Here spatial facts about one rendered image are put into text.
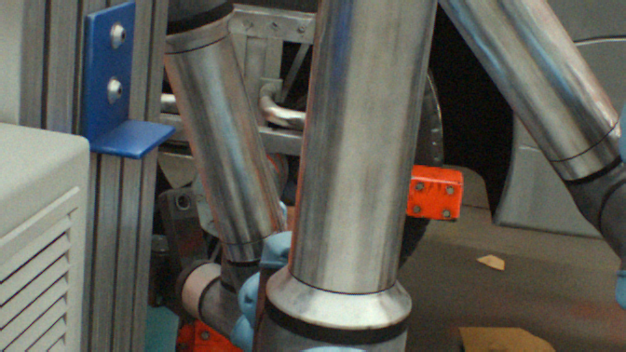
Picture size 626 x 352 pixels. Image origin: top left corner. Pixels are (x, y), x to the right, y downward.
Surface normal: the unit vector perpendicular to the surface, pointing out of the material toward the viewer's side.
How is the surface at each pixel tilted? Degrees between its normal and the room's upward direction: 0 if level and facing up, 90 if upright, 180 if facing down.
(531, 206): 90
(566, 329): 0
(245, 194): 88
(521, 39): 93
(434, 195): 90
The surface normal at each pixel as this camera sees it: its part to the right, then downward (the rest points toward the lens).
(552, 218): -0.09, 0.29
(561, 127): -0.30, 0.52
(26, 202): 0.97, 0.17
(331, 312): -0.04, -0.45
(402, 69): 0.47, 0.33
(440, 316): 0.11, -0.94
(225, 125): 0.29, 0.29
